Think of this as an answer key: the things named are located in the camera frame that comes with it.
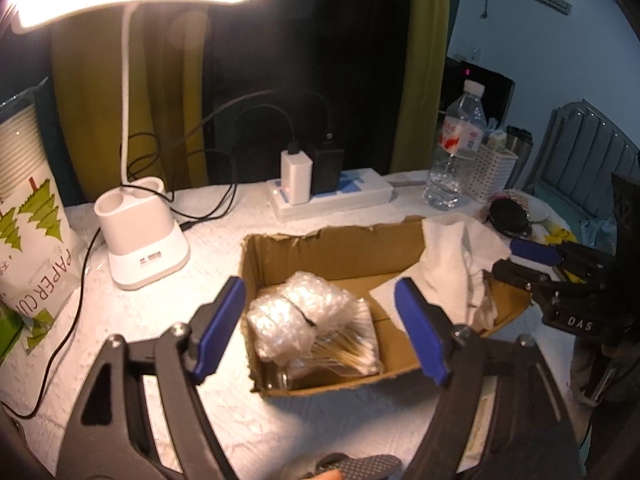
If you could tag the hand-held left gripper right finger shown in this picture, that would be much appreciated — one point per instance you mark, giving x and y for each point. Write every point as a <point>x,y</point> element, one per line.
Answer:
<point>420,332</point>

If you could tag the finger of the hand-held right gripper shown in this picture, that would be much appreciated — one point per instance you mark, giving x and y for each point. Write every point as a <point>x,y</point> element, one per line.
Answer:
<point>520,274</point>
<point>535,251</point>

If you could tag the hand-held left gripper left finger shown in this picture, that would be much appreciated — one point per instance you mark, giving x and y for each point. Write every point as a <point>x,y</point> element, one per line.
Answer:
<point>220,332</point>

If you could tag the white paper tissue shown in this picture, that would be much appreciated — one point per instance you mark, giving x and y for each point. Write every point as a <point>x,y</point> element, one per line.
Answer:
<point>450,245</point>

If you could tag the clear bubble wrap bundle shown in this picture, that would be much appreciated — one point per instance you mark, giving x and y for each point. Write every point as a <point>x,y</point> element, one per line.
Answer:
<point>300,305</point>

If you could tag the brown cardboard box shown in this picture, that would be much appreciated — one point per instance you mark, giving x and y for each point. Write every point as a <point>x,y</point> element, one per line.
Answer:
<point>320,255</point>

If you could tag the yellow cloth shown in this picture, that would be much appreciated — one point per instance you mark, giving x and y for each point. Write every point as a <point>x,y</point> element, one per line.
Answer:
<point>557,235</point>

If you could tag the black round pouch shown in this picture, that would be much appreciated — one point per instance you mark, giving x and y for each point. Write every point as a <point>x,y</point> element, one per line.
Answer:
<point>507,217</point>

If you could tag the white paper sheet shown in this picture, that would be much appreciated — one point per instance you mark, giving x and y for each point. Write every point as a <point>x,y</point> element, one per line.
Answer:
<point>385,292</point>

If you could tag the light blue plastic bag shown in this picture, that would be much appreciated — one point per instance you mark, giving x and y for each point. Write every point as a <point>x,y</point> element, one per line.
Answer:
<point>597,232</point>

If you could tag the pack of cotton swabs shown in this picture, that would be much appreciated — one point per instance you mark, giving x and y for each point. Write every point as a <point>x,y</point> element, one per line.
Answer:
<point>350,355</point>

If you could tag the white perforated basket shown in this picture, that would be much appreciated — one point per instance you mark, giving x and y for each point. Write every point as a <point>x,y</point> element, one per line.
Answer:
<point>492,172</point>

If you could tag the stainless steel tumbler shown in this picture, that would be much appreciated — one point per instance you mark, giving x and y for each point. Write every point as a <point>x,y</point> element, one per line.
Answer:
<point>521,146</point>

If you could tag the clear water bottle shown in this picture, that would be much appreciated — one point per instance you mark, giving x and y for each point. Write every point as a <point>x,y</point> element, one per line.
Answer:
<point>452,170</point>

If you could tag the white desk lamp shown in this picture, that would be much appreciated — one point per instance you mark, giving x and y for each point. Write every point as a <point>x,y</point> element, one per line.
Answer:
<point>145,240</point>

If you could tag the grey patterned fabric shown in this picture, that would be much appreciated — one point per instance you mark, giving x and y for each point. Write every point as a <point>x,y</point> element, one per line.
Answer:
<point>360,465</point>

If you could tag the white power strip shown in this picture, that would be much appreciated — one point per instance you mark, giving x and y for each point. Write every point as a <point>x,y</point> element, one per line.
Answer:
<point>360,195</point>

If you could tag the black appliance with red light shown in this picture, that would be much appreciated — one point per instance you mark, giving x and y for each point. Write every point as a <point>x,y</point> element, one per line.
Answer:
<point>495,91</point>

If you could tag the white charger plug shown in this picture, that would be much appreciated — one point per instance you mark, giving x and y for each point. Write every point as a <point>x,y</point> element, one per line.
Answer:
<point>295,175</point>

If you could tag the black power adapter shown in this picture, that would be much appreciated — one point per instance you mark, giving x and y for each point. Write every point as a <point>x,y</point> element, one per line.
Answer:
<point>327,170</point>

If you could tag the yellow-green curtain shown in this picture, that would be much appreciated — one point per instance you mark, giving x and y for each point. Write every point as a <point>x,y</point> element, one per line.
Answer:
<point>420,60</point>
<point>100,110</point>

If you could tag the paper cup package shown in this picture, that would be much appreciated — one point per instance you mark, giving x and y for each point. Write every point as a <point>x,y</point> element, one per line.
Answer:
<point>30,210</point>

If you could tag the white wall socket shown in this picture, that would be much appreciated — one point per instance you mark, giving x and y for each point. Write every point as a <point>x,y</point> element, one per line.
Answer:
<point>473,56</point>

